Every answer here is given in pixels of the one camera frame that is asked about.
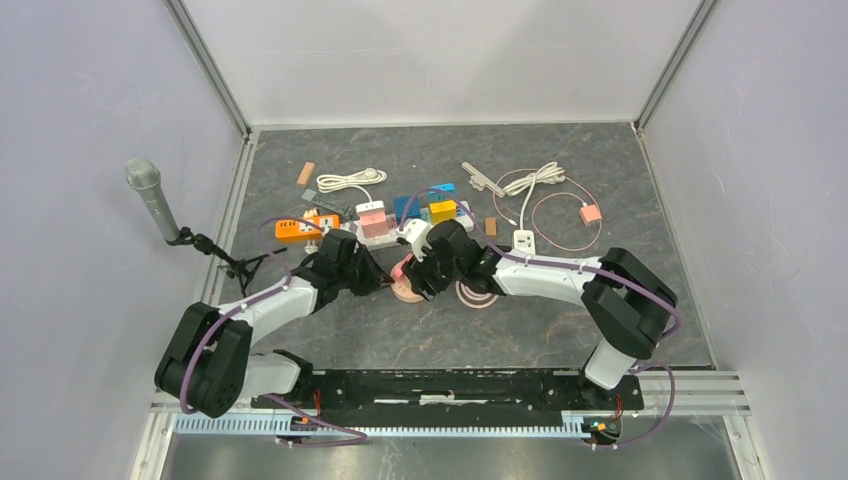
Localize pink folding extension socket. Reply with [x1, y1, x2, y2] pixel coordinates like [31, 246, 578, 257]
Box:
[390, 257, 414, 282]

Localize round pink socket base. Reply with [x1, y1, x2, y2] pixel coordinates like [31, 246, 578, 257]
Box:
[391, 278, 424, 304]

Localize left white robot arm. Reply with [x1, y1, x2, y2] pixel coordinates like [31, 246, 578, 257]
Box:
[153, 229, 393, 418]

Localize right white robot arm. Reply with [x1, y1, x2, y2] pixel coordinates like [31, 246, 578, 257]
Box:
[400, 220, 681, 408]

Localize pink white plug adapter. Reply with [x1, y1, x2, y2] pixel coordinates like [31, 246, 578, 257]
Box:
[355, 200, 390, 238]

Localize long white power strip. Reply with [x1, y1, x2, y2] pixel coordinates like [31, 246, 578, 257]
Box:
[340, 201, 474, 251]

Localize orange power strip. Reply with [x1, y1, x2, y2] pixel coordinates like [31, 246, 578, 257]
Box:
[274, 214, 340, 244]

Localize yellow cube adapter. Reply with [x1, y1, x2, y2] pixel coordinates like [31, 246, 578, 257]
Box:
[428, 200, 458, 225]

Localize light blue adapter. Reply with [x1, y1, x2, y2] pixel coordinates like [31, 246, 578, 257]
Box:
[427, 183, 456, 204]

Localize small white power strip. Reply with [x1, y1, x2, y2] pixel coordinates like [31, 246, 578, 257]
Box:
[512, 229, 536, 255]

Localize gray black flat tool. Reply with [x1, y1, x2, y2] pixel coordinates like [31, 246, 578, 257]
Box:
[301, 189, 351, 216]

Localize blue cube adapter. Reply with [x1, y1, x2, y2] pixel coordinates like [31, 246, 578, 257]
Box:
[393, 195, 421, 223]

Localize small brown wooden block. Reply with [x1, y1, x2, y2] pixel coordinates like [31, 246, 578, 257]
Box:
[296, 162, 316, 187]

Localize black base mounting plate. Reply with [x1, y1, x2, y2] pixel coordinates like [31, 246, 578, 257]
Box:
[282, 368, 645, 428]

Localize pink square charger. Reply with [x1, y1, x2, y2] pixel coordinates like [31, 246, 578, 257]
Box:
[579, 204, 602, 225]

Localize silver microphone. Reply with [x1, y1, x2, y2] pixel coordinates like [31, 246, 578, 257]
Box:
[125, 158, 180, 243]

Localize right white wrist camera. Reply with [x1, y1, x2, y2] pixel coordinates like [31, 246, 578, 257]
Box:
[398, 219, 431, 261]

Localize pink coiled cable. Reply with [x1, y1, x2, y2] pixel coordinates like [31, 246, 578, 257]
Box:
[455, 280, 501, 311]

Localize white coiled cord with plug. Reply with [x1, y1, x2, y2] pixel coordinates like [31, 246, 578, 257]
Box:
[315, 167, 388, 203]

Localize white bundled power cord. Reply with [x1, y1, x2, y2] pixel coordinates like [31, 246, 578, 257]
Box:
[502, 161, 568, 233]

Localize thin pink usb cable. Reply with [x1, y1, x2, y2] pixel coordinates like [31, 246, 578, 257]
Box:
[491, 168, 604, 254]

